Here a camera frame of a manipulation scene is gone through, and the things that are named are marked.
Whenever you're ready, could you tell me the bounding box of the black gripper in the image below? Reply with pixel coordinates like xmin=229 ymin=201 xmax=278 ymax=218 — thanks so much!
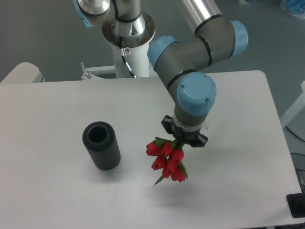
xmin=161 ymin=115 xmax=208 ymax=147

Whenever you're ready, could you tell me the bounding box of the red tulip bouquet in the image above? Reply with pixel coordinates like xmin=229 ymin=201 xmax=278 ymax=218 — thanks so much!
xmin=146 ymin=137 xmax=188 ymax=185

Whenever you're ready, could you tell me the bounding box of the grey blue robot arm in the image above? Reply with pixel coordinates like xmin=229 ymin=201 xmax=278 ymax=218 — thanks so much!
xmin=73 ymin=0 xmax=248 ymax=147

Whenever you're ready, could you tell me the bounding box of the black ribbed cylindrical vase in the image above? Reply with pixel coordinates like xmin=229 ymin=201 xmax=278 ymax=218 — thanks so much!
xmin=82 ymin=121 xmax=121 ymax=171

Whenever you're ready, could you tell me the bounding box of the black box at table edge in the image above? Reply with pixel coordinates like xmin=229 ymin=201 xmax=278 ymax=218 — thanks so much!
xmin=286 ymin=193 xmax=305 ymax=219

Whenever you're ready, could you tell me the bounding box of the blue plastic bag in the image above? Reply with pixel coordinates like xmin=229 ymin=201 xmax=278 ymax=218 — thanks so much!
xmin=280 ymin=0 xmax=305 ymax=19

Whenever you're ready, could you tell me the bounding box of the white rounded side table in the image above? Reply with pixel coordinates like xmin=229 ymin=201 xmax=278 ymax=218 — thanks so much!
xmin=0 ymin=62 xmax=46 ymax=85

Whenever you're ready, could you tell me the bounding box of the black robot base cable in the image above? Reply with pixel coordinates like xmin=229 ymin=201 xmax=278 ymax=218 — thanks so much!
xmin=118 ymin=35 xmax=138 ymax=78

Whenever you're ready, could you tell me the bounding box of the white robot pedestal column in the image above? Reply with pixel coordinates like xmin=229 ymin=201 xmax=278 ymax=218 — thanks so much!
xmin=102 ymin=11 xmax=155 ymax=78

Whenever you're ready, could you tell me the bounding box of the white metal base bracket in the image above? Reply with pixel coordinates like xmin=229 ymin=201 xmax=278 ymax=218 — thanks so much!
xmin=81 ymin=62 xmax=158 ymax=81

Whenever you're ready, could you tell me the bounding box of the white frame on right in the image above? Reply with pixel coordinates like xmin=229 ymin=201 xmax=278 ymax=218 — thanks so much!
xmin=280 ymin=81 xmax=305 ymax=129

